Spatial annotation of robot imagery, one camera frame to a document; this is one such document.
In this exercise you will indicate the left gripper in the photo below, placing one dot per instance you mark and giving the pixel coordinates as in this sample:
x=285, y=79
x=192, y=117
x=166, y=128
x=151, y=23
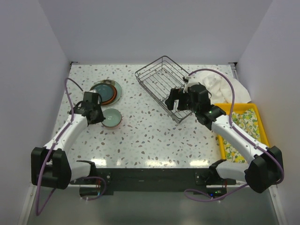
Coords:
x=101, y=118

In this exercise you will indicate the white towel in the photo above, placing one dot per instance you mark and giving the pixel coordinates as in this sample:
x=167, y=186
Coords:
x=220, y=89

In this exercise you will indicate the pale green ribbed cup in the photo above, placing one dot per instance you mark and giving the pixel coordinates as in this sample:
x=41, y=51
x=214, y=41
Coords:
x=111, y=112

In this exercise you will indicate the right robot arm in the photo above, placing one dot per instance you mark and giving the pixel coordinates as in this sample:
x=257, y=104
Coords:
x=263, y=166

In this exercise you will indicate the black wire dish rack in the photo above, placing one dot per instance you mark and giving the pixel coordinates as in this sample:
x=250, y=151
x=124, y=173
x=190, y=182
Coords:
x=158, y=78

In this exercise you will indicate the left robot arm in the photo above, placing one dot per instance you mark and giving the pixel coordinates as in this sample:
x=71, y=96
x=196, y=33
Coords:
x=50, y=166

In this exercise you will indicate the yellow plastic tray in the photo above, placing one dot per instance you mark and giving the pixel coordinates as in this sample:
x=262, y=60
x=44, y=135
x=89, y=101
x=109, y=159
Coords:
x=240, y=108

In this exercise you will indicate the white orange patterned bowl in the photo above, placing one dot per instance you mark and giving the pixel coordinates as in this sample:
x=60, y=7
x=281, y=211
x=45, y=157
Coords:
x=111, y=122

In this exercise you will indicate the lemon print cloth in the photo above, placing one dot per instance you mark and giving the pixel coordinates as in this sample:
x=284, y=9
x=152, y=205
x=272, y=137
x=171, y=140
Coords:
x=248, y=122

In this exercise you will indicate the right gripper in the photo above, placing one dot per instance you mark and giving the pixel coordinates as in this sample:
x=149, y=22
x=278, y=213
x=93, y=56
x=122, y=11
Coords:
x=173, y=95

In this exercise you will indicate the orange plate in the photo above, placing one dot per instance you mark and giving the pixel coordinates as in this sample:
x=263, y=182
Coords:
x=112, y=98

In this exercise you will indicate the green floral plate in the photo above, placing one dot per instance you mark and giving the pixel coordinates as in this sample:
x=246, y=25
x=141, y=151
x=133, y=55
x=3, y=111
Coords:
x=112, y=83

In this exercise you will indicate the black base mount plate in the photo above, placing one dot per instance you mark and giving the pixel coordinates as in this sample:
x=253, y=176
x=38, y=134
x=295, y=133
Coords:
x=159, y=179

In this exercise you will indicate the aluminium frame rail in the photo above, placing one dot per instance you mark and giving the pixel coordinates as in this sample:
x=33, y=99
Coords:
x=27, y=206

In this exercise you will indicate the dark blue plate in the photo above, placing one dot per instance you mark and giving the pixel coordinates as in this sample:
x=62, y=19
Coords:
x=105, y=90

